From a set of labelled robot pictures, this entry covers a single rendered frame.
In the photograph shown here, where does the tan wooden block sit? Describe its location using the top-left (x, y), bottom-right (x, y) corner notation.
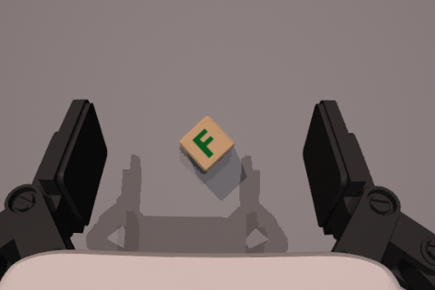
top-left (179, 116), bottom-right (235, 171)

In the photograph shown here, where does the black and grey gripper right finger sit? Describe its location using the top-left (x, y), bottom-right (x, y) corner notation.
top-left (303, 101), bottom-right (435, 290)

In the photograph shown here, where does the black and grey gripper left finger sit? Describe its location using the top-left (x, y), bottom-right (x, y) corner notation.
top-left (0, 100), bottom-right (107, 281)

